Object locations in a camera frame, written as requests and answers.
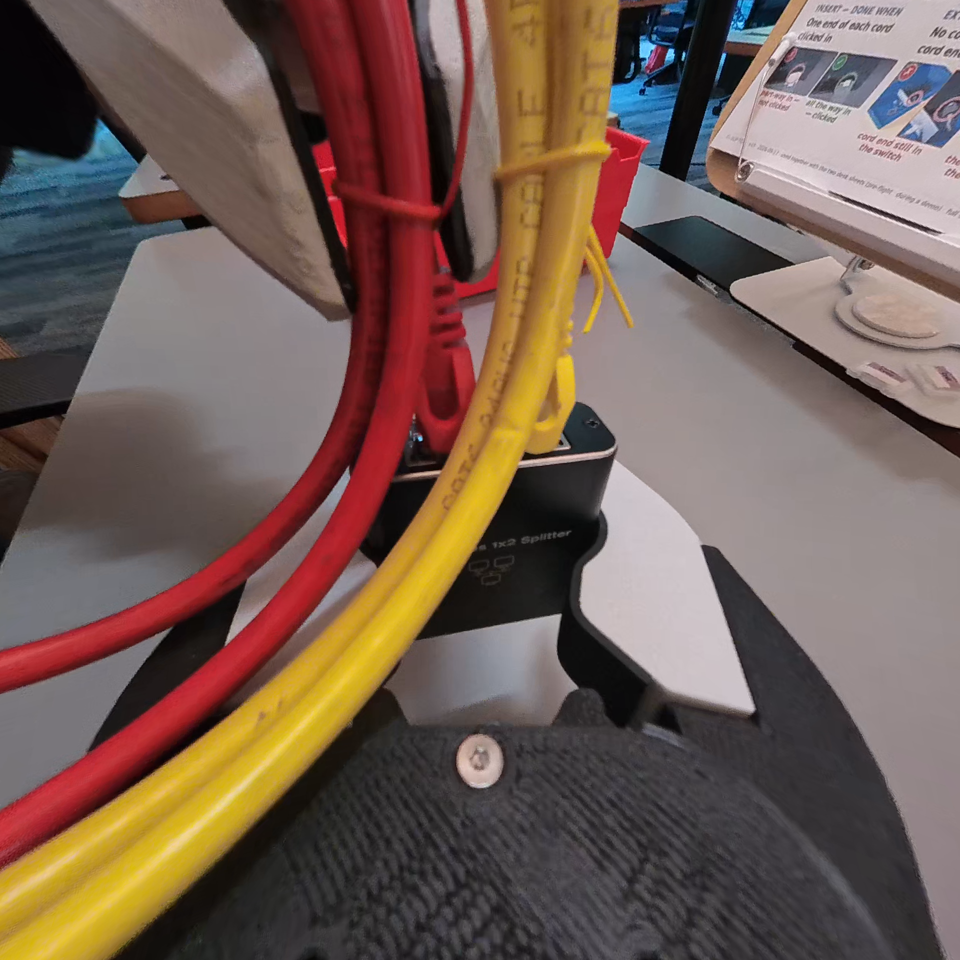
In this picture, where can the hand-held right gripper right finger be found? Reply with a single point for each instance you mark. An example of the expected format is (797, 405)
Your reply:
(660, 600)

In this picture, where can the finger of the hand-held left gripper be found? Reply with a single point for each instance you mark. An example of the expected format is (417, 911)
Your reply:
(472, 112)
(210, 127)

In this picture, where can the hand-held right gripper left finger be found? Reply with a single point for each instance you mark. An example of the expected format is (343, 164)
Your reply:
(300, 596)

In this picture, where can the black ethernet splitter box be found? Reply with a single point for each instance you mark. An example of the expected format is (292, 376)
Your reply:
(525, 510)

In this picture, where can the red plastic bin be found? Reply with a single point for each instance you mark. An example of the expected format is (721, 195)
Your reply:
(615, 180)

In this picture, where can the office chair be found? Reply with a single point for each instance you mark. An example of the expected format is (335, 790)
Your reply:
(664, 37)

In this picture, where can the black flat pad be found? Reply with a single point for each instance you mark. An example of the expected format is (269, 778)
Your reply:
(712, 247)

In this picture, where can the white tablet stand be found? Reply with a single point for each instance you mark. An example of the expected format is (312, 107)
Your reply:
(795, 300)

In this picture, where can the printed instruction sheet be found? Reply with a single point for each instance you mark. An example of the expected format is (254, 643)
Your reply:
(840, 97)

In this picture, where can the black post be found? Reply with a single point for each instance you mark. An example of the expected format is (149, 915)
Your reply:
(697, 82)

